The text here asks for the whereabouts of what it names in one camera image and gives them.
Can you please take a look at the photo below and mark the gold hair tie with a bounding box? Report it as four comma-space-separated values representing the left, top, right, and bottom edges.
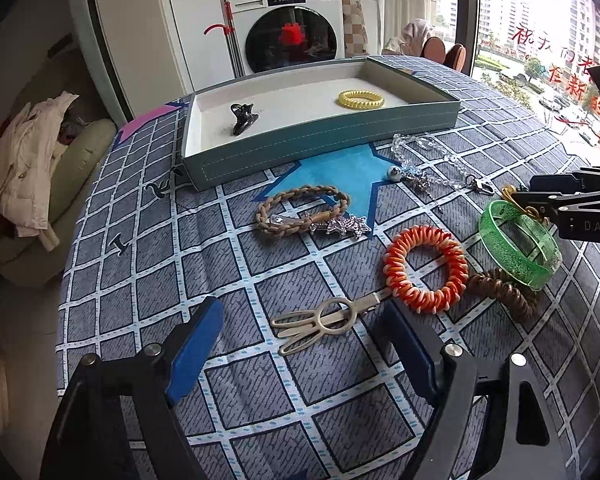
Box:
501, 186, 543, 221

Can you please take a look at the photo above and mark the red handled mop pole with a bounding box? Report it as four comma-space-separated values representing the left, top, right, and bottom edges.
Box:
203, 2, 246, 78

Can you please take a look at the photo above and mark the yellow coil hair tie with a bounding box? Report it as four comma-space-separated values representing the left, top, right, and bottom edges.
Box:
337, 89, 386, 110

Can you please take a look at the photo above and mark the grey checked tablecloth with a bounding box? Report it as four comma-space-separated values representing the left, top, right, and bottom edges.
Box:
55, 55, 600, 480

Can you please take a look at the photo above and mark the white washing machine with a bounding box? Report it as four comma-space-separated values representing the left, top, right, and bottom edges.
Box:
222, 0, 345, 77

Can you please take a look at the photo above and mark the beige hair clip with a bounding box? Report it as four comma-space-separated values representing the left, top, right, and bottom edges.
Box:
270, 290, 388, 357

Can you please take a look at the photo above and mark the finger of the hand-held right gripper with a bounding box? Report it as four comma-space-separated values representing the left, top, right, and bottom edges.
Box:
529, 166, 600, 196
511, 190, 600, 242

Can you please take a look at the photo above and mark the brown braided hair band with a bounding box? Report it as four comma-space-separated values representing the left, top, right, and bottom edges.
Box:
254, 185, 352, 235

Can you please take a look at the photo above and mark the orange coil hair tie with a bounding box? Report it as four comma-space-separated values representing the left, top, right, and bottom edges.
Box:
382, 226, 470, 315

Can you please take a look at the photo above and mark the brown checkered cloth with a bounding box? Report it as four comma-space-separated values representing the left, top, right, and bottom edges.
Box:
341, 0, 370, 57

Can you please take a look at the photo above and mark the pink cloth on chair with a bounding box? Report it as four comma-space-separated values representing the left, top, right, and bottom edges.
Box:
382, 18, 433, 57

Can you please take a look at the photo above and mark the silver star rhinestone hair clip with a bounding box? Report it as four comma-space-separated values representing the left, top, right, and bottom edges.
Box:
267, 212, 373, 237

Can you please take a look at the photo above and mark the crystal bead chain with bell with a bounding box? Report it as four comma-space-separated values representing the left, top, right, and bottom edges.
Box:
386, 132, 496, 213

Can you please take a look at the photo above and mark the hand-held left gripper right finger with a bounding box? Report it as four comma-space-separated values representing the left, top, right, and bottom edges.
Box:
380, 300, 568, 480

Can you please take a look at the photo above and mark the blue-grey jewelry tray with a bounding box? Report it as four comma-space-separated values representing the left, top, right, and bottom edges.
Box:
181, 56, 462, 192

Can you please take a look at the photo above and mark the brown coil hair tie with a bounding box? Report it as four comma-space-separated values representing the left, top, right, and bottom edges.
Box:
462, 267, 541, 323

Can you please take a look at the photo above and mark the black claw hair clip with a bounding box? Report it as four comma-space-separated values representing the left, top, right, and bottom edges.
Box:
228, 102, 259, 136

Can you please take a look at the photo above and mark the brown chair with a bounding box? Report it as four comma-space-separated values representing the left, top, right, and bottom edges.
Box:
445, 43, 467, 71
422, 36, 446, 63

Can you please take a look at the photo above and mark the green translucent bangle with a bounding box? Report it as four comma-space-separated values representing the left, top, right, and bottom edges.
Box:
478, 199, 563, 292

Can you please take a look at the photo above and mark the white cabinet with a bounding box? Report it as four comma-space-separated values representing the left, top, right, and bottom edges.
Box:
162, 0, 241, 93

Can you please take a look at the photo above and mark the cream jacket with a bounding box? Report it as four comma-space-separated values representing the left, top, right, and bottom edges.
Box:
0, 91, 81, 252

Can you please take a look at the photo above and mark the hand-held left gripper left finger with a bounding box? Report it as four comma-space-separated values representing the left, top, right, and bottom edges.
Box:
40, 296, 225, 480

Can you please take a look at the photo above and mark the red window decal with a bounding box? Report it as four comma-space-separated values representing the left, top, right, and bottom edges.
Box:
512, 25, 600, 126

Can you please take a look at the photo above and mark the cream sofa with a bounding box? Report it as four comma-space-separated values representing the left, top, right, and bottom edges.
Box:
0, 35, 118, 288

